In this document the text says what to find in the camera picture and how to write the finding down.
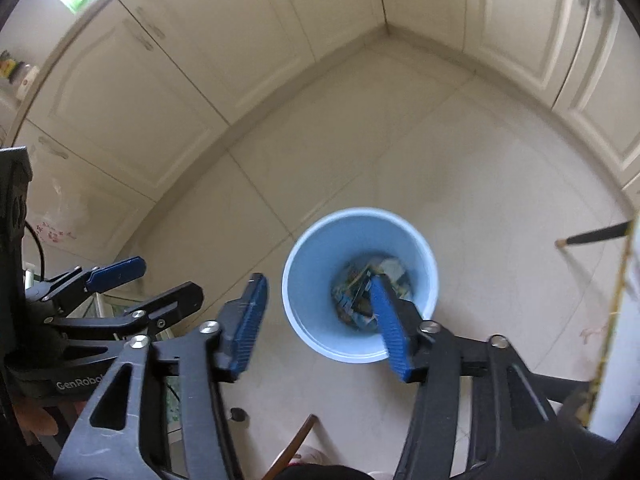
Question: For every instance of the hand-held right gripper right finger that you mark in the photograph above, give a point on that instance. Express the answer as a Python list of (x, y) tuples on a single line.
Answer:
[(390, 325)]

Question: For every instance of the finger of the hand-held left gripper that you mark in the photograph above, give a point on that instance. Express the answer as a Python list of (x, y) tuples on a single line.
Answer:
[(117, 271), (175, 297)]

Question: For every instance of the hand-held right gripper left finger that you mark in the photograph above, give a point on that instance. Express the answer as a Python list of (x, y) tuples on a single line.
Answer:
[(250, 320)]

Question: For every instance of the heap of packaging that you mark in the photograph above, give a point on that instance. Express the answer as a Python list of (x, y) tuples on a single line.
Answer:
[(350, 285)]

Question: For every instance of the light blue trash bin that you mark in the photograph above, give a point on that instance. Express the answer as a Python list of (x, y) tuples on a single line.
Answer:
[(325, 260)]

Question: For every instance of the glass shelf with green edge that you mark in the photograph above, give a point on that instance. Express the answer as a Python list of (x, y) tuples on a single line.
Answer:
[(117, 307)]

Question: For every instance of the brown wooden leg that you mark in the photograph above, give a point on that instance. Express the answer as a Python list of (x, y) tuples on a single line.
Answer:
[(295, 440)]

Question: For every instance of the dark cloth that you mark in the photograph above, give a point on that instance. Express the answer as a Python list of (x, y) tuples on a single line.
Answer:
[(320, 474)]

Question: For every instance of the cream kitchen cabinet run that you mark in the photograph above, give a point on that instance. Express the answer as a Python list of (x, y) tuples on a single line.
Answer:
[(150, 85), (525, 20)]

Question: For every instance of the black stick with tan tip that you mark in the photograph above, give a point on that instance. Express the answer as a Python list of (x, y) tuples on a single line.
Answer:
[(595, 235)]

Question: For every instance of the jar with yellow label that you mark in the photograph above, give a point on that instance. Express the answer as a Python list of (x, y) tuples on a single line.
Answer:
[(11, 66)]

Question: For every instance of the white table with black legs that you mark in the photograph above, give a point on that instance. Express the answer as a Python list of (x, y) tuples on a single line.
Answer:
[(622, 360)]

